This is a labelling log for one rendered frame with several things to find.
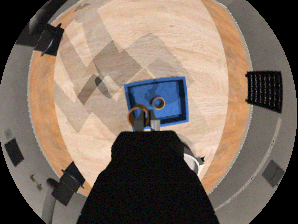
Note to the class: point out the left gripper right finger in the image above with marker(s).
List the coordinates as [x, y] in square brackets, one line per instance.
[154, 123]

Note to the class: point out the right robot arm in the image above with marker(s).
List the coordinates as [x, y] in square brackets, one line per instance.
[61, 192]

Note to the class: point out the bronze ring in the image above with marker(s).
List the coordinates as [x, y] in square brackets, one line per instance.
[138, 106]
[162, 105]

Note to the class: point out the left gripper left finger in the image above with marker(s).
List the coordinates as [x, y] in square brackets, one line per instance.
[139, 124]

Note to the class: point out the blue shallow tray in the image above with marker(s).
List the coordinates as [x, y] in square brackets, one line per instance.
[176, 110]

